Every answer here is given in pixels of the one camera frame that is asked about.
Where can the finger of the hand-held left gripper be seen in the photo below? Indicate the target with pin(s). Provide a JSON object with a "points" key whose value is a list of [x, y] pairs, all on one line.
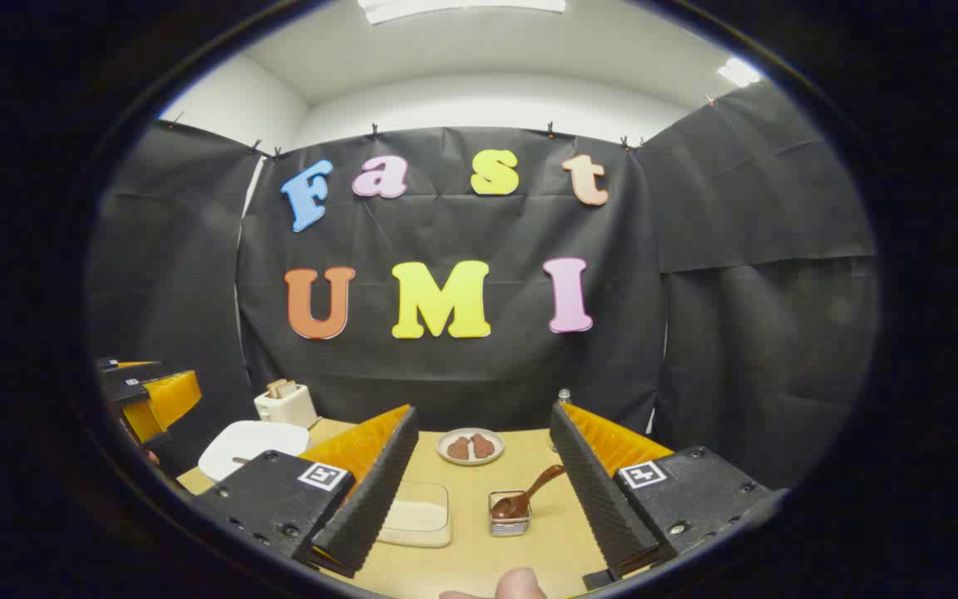
{"points": [[125, 391], [125, 370]]}

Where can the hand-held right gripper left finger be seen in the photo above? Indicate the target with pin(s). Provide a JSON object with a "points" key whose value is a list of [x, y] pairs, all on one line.
{"points": [[375, 499]]}

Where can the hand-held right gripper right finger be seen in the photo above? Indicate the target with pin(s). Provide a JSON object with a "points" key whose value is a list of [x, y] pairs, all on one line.
{"points": [[599, 507]]}

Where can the brown wooden spoon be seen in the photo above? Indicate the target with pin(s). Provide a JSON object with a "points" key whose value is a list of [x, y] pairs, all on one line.
{"points": [[529, 492]]}

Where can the white rice cooker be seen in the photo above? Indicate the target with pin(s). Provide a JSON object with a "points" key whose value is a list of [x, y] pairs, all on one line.
{"points": [[250, 445]]}

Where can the brown meat piece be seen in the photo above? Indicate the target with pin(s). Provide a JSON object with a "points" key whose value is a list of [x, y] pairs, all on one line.
{"points": [[483, 445], [459, 449]]}

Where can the small white plate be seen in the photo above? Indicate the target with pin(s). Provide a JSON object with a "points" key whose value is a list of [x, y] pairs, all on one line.
{"points": [[469, 460]]}

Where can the white toaster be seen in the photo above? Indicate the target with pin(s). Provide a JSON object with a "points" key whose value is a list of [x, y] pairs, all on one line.
{"points": [[288, 409]]}

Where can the toast bread slice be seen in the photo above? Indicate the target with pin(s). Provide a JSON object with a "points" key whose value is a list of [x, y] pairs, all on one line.
{"points": [[275, 388]]}

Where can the black backdrop cloth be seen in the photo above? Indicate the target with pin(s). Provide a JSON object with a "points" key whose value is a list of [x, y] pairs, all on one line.
{"points": [[479, 233]]}

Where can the ceiling light panel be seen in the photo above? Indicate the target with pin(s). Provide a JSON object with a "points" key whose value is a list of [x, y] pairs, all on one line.
{"points": [[738, 72], [462, 8]]}

